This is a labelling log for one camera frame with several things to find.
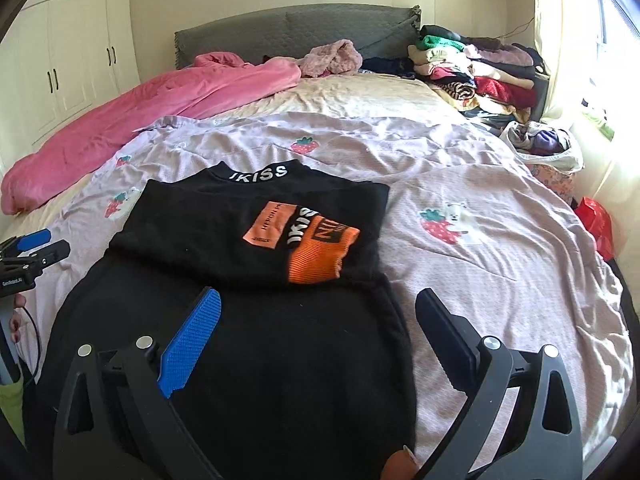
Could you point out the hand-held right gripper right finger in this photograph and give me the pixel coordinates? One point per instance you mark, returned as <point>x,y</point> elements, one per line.
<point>445,340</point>

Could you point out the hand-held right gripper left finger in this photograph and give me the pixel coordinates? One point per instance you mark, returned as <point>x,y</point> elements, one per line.
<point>192,342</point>

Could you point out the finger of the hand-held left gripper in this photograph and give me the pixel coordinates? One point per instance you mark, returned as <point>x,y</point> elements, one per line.
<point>47,254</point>
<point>34,239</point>

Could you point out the black sweater with orange cuffs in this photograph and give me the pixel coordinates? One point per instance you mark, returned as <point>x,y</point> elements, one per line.
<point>250,310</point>

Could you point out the white plastic bag of clothes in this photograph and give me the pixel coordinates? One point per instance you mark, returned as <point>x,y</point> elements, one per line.
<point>542,140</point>

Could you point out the pile of folded clothes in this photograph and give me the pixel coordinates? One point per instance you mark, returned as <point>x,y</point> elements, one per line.
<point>480,75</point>

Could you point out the person's left hand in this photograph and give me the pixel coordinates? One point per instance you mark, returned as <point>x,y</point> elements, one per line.
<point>17,322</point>

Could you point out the person's right hand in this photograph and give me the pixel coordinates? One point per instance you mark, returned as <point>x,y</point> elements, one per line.
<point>400,466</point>

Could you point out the lilac strawberry printed quilt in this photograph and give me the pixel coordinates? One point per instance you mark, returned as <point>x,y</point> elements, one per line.
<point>475,260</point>

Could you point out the yellow-green garment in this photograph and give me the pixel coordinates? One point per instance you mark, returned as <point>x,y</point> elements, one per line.
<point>11,410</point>

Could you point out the pink blanket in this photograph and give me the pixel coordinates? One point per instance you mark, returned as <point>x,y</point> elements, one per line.
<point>140,110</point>

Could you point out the red plastic bag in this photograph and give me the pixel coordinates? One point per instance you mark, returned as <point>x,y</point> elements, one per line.
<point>597,225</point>

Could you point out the white wardrobe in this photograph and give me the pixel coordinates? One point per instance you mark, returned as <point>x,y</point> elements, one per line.
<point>65,50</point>

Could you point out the floral patterned cloth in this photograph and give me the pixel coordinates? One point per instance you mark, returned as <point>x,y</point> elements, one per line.
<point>552,180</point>

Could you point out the dark blue garment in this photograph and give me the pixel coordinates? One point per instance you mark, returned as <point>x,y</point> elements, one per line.
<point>387,66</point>

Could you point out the pink fluffy garment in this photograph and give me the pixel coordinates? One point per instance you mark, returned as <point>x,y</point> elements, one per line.
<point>332,57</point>

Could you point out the cream curtain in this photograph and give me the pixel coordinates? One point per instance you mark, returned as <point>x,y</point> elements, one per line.
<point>565,60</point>

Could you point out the grey padded headboard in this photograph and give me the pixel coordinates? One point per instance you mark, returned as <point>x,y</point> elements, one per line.
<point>300,35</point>

